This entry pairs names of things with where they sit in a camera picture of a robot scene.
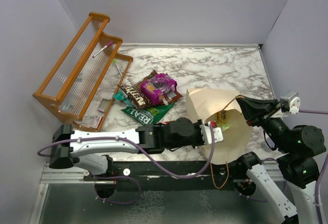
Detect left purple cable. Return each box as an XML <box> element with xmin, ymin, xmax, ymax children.
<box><xmin>37</xmin><ymin>124</ymin><xmax>216</xmax><ymax>179</ymax></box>

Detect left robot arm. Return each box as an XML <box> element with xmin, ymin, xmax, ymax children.
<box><xmin>49</xmin><ymin>117</ymin><xmax>211</xmax><ymax>169</ymax></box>

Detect brown snack packet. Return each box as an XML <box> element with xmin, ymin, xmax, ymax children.
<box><xmin>118</xmin><ymin>85</ymin><xmax>153</xmax><ymax>110</ymax></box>

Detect orange wooden rack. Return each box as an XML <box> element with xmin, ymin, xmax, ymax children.
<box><xmin>33</xmin><ymin>12</ymin><xmax>133</xmax><ymax>132</ymax></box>

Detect orange fruit candy bag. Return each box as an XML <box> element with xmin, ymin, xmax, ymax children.
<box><xmin>156</xmin><ymin>121</ymin><xmax>169</xmax><ymax>126</ymax></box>

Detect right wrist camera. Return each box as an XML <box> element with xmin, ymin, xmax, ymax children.
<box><xmin>280</xmin><ymin>91</ymin><xmax>300</xmax><ymax>117</ymax></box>

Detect red chips bag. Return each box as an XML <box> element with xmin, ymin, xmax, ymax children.
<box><xmin>147</xmin><ymin>69</ymin><xmax>182</xmax><ymax>105</ymax></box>

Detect green capped marker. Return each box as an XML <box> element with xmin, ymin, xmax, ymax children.
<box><xmin>113</xmin><ymin>59</ymin><xmax>122</xmax><ymax>76</ymax></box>

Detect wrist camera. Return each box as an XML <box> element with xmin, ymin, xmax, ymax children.
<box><xmin>280</xmin><ymin>91</ymin><xmax>300</xmax><ymax>117</ymax></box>
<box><xmin>200</xmin><ymin>123</ymin><xmax>224</xmax><ymax>145</ymax></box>

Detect white paper bag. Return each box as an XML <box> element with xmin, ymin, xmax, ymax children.
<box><xmin>186</xmin><ymin>88</ymin><xmax>253</xmax><ymax>170</ymax></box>

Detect teal snack packet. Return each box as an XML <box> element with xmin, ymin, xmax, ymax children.
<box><xmin>113</xmin><ymin>91</ymin><xmax>134</xmax><ymax>108</ymax></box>

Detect grey metal box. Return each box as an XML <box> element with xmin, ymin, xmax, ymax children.
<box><xmin>97</xmin><ymin>98</ymin><xmax>110</xmax><ymax>113</ymax></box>

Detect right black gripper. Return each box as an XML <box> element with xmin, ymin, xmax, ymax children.
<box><xmin>236</xmin><ymin>93</ymin><xmax>293</xmax><ymax>152</ymax></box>

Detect yellow snack packet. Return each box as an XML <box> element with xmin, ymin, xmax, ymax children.
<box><xmin>215</xmin><ymin>110</ymin><xmax>228</xmax><ymax>125</ymax></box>

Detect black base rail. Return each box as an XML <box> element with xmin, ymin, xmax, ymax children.
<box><xmin>84</xmin><ymin>159</ymin><xmax>249</xmax><ymax>192</ymax></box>

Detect green chips bag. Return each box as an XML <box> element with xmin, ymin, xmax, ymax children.
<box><xmin>121</xmin><ymin>102</ymin><xmax>175</xmax><ymax>125</ymax></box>

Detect light green mints packet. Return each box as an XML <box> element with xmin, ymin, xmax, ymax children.
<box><xmin>221</xmin><ymin>124</ymin><xmax>231</xmax><ymax>131</ymax></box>

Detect pink capped marker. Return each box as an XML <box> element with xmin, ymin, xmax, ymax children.
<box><xmin>92</xmin><ymin>40</ymin><xmax>113</xmax><ymax>58</ymax></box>

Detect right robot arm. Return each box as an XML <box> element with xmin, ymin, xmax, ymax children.
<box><xmin>235</xmin><ymin>92</ymin><xmax>326</xmax><ymax>223</ymax></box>

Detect purple candy bag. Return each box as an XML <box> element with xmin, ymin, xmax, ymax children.
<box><xmin>140</xmin><ymin>73</ymin><xmax>177</xmax><ymax>105</ymax></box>

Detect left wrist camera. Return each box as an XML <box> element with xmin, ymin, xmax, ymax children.
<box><xmin>200</xmin><ymin>123</ymin><xmax>224</xmax><ymax>145</ymax></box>

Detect red white small box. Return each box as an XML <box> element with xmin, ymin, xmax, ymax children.
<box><xmin>90</xmin><ymin>115</ymin><xmax>103</xmax><ymax>129</ymax></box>

